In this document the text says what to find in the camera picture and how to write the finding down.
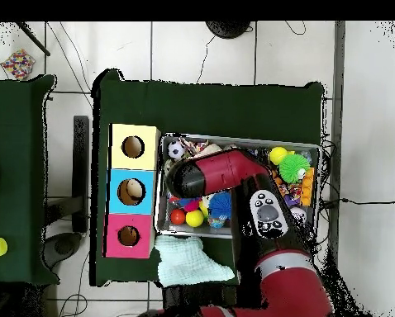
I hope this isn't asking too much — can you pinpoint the thin black stand cable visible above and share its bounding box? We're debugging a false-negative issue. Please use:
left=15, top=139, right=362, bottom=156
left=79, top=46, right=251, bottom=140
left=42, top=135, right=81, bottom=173
left=196, top=34, right=217, bottom=85

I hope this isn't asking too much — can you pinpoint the black slanted rod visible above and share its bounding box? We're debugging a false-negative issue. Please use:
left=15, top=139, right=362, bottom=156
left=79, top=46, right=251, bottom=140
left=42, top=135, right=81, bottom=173
left=15, top=21, right=51, bottom=57

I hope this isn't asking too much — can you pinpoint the mint green waffle cloth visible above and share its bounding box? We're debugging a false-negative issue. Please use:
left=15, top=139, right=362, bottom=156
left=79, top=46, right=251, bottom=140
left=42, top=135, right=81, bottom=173
left=154, top=234, right=236, bottom=287

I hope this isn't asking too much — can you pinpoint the colourful bean bag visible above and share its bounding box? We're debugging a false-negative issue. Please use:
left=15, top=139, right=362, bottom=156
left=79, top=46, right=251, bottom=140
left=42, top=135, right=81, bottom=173
left=0, top=48, right=36, bottom=80

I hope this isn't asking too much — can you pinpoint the multicolour fuzzy caterpillar toy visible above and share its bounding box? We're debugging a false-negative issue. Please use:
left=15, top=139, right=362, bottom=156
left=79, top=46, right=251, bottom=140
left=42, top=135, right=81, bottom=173
left=169, top=196, right=202, bottom=212

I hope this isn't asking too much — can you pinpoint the red smooth ball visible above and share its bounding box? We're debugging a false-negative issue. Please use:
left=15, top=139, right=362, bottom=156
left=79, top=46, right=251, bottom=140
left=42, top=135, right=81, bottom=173
left=169, top=208, right=186, bottom=226

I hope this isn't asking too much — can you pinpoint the silver wire mesh bin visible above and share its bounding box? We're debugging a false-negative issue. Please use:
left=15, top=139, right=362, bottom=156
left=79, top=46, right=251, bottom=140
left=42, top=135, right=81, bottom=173
left=154, top=132, right=321, bottom=239

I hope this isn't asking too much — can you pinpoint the black round stand base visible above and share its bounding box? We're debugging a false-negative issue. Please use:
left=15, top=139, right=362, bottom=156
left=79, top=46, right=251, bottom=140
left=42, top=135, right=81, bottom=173
left=204, top=21, right=252, bottom=40

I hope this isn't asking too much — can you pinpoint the dark green table cloth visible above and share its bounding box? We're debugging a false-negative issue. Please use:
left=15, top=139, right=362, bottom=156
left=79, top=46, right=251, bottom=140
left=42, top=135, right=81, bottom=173
left=89, top=69, right=326, bottom=286

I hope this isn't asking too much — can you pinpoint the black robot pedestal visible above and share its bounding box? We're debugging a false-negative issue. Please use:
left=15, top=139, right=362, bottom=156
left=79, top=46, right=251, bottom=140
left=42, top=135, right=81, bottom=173
left=162, top=285, right=238, bottom=313

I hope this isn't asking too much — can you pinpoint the yellow smooth ball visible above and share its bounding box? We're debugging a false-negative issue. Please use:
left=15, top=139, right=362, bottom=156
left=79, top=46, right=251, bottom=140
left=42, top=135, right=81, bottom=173
left=184, top=209, right=205, bottom=228

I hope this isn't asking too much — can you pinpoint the black power cable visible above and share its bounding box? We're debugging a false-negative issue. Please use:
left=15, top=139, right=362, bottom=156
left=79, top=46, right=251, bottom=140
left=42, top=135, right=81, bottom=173
left=319, top=196, right=395, bottom=206

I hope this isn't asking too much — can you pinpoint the black and white soccer ball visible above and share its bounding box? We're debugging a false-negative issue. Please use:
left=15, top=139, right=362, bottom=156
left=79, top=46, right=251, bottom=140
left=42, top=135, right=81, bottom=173
left=166, top=140, right=186, bottom=161

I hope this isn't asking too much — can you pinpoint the blue fuzzy ball with eyes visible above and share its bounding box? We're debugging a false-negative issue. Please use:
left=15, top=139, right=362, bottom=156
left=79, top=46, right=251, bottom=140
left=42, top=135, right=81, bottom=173
left=207, top=191, right=233, bottom=220

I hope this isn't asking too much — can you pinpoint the dark green side table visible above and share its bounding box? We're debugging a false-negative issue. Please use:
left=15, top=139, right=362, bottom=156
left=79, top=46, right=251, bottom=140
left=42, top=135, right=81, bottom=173
left=0, top=74, right=59, bottom=285

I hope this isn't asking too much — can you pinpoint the green fuzzy ball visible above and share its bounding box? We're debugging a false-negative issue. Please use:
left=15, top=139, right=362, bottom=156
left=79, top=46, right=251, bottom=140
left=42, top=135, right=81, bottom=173
left=278, top=153, right=312, bottom=184

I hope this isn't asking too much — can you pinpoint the wooden box with three holes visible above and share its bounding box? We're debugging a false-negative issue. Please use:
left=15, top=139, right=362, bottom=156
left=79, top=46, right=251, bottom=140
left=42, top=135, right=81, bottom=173
left=102, top=123, right=161, bottom=259

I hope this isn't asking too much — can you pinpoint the multicolour patterned cloth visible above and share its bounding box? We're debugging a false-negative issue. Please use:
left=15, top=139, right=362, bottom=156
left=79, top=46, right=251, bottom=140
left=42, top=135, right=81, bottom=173
left=180, top=136, right=212, bottom=156

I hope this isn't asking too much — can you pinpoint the yellow tennis ball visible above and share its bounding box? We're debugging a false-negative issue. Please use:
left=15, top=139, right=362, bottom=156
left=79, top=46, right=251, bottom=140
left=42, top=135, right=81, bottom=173
left=269, top=145, right=288, bottom=165

